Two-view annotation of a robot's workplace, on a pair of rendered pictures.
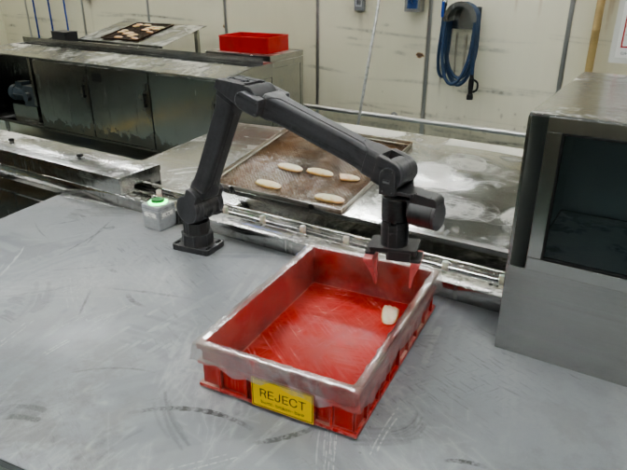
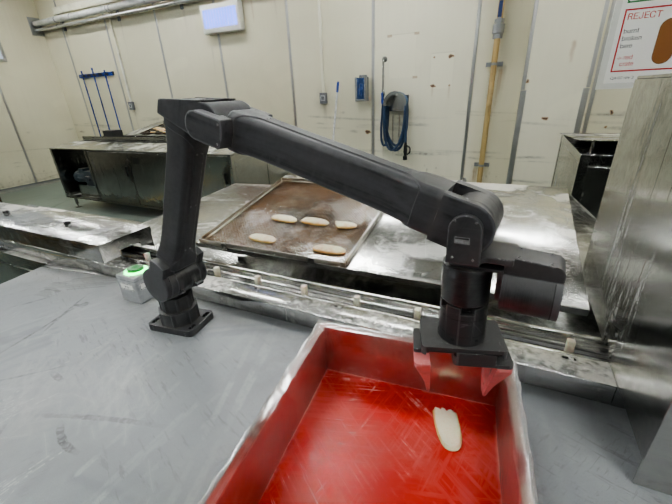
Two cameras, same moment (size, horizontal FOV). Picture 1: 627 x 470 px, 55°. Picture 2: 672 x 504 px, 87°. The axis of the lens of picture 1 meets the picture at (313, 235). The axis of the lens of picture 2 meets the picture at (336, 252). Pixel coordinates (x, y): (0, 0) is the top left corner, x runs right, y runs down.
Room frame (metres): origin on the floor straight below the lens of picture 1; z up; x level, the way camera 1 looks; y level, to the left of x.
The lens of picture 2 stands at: (0.78, 0.03, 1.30)
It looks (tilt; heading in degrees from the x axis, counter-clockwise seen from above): 24 degrees down; 354
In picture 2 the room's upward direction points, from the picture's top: 3 degrees counter-clockwise
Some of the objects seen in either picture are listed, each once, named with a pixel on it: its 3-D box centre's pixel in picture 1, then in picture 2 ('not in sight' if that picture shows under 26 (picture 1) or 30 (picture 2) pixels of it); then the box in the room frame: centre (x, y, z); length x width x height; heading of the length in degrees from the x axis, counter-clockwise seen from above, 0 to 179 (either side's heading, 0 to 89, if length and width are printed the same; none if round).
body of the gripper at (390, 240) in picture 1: (394, 234); (461, 321); (1.13, -0.17, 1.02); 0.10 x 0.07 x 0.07; 73
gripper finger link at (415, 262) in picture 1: (404, 266); (476, 365); (1.13, -0.19, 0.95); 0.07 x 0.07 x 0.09; 73
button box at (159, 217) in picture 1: (160, 218); (142, 288); (1.66, 0.46, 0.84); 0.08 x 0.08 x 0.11; 58
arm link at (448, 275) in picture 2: (397, 207); (471, 280); (1.13, -0.17, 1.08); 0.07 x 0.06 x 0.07; 53
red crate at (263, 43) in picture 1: (254, 42); not in sight; (5.44, 0.52, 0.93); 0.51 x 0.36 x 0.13; 62
